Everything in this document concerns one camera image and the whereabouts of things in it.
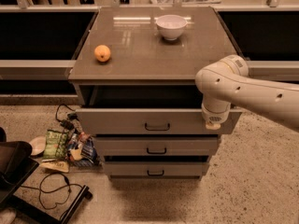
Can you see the green chip bag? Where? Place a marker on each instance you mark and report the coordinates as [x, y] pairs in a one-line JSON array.
[[56, 146]]

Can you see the grey drawer cabinet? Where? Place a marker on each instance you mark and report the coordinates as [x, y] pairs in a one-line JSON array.
[[145, 70]]

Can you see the grey middle drawer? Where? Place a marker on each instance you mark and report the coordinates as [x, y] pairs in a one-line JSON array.
[[156, 146]]

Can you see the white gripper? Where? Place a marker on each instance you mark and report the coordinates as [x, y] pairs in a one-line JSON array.
[[214, 117]]

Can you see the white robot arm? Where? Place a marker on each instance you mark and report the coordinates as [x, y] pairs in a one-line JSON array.
[[227, 82]]

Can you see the white bowl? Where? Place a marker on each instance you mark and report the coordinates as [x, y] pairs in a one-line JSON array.
[[171, 27]]

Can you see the grey top drawer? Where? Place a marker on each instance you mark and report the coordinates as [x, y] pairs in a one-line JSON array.
[[150, 121]]

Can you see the orange fruit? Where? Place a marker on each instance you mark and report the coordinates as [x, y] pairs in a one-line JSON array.
[[102, 53]]

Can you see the black chair base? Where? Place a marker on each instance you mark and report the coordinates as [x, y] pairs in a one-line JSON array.
[[16, 167]]

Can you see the blue snack package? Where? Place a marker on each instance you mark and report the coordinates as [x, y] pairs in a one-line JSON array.
[[81, 151]]

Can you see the white plate on floor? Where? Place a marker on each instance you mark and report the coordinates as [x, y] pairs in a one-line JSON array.
[[38, 145]]

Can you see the yellow snack bag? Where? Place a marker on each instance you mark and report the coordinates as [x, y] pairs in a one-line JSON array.
[[60, 166]]

